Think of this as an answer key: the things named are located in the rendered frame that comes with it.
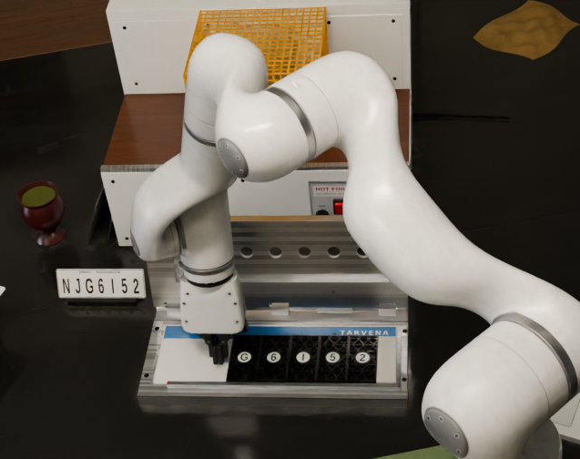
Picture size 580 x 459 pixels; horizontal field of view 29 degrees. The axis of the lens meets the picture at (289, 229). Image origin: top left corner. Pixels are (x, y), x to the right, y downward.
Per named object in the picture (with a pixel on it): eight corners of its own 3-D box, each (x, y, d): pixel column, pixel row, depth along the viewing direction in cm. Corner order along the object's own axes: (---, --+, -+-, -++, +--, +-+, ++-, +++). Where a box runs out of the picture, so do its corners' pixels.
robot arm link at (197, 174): (146, 161, 149) (140, 279, 174) (259, 134, 154) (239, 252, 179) (125, 109, 153) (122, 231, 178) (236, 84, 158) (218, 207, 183)
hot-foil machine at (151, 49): (117, 250, 216) (76, 86, 190) (154, 119, 245) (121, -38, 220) (523, 249, 207) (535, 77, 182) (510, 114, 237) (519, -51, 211)
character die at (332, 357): (316, 384, 185) (315, 380, 185) (320, 339, 193) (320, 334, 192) (346, 385, 185) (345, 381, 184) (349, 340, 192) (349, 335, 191)
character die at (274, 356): (256, 384, 187) (255, 380, 186) (262, 339, 194) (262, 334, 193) (286, 384, 186) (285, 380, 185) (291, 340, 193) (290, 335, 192)
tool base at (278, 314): (138, 403, 188) (135, 390, 186) (159, 311, 203) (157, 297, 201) (407, 407, 183) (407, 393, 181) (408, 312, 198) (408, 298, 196)
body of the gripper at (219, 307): (172, 280, 178) (180, 338, 184) (237, 280, 177) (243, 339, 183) (181, 254, 185) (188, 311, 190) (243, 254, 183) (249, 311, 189)
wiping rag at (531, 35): (530, 66, 248) (530, 60, 247) (466, 38, 258) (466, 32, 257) (590, 22, 259) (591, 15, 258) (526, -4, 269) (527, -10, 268)
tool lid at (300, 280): (140, 221, 189) (142, 216, 191) (154, 314, 199) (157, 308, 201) (406, 219, 184) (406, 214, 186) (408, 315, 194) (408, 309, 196)
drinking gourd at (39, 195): (28, 255, 217) (14, 211, 210) (29, 225, 223) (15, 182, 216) (73, 248, 218) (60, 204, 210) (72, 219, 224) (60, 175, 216)
